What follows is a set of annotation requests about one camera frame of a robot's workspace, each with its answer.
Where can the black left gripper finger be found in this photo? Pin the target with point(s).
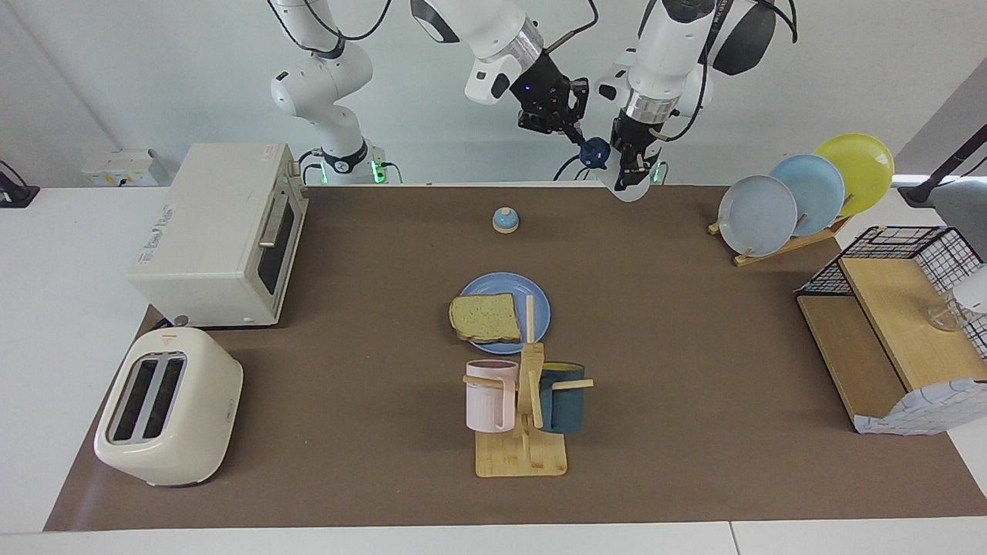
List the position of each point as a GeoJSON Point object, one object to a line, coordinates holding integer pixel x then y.
{"type": "Point", "coordinates": [619, 166]}
{"type": "Point", "coordinates": [646, 166]}

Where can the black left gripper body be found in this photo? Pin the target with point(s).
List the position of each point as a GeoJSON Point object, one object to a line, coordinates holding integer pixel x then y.
{"type": "Point", "coordinates": [634, 135]}

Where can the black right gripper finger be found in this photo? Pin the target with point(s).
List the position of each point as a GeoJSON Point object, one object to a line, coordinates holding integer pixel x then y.
{"type": "Point", "coordinates": [580, 100]}
{"type": "Point", "coordinates": [540, 123]}

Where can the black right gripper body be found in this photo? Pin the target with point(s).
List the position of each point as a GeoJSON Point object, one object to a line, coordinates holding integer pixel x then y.
{"type": "Point", "coordinates": [544, 85]}

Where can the seasoning bottle with blue cap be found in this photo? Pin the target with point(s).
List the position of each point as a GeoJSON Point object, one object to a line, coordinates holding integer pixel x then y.
{"type": "Point", "coordinates": [595, 153]}

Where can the toasted bread slice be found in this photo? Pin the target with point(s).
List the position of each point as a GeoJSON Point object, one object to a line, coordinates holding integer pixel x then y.
{"type": "Point", "coordinates": [486, 317]}

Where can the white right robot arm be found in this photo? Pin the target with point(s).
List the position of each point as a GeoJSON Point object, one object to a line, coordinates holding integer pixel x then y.
{"type": "Point", "coordinates": [324, 92]}

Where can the grey round plate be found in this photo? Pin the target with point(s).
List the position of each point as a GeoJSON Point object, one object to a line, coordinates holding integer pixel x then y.
{"type": "Point", "coordinates": [756, 216]}

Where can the wooden plate rack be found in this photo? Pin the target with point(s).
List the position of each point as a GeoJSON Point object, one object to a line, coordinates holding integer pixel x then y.
{"type": "Point", "coordinates": [779, 250]}

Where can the light blue round plate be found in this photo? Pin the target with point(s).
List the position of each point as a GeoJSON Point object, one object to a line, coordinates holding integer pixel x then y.
{"type": "Point", "coordinates": [817, 185]}

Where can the yellow round plate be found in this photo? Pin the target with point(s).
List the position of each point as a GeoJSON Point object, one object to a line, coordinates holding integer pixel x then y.
{"type": "Point", "coordinates": [867, 166]}

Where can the dark teal mug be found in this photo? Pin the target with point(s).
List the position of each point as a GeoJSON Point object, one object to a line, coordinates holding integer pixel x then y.
{"type": "Point", "coordinates": [563, 408]}

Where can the pink ribbed mug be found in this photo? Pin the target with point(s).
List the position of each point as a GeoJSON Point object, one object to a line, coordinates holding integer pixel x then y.
{"type": "Point", "coordinates": [487, 401]}

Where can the brown table mat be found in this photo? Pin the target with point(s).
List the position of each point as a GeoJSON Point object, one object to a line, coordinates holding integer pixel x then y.
{"type": "Point", "coordinates": [370, 347]}

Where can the wooden shelf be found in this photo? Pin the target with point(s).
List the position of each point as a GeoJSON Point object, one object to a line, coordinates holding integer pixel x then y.
{"type": "Point", "coordinates": [887, 316]}

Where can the wooden mug tree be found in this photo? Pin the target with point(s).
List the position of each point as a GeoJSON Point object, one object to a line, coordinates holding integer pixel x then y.
{"type": "Point", "coordinates": [520, 459]}

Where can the grey chair back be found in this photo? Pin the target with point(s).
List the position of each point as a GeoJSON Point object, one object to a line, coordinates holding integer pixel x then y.
{"type": "Point", "coordinates": [968, 216]}

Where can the clear glass cup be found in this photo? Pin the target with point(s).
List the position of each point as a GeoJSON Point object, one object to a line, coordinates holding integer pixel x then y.
{"type": "Point", "coordinates": [947, 314]}

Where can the white toaster oven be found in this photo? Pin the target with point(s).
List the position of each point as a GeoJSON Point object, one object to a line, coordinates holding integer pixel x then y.
{"type": "Point", "coordinates": [208, 254]}

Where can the white blue-grid cloth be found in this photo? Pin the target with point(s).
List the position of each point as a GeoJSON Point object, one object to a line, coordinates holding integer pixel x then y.
{"type": "Point", "coordinates": [933, 408]}

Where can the white power strip box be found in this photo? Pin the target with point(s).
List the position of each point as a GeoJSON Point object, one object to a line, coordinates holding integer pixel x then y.
{"type": "Point", "coordinates": [123, 166]}

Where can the cream two-slot toaster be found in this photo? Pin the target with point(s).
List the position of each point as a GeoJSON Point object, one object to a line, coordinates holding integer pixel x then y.
{"type": "Point", "coordinates": [200, 416]}

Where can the black camera stand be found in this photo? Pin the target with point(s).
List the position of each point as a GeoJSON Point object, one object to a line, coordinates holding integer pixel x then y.
{"type": "Point", "coordinates": [937, 179]}

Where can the black clamp mount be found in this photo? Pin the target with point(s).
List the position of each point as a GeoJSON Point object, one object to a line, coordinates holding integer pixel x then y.
{"type": "Point", "coordinates": [15, 193]}

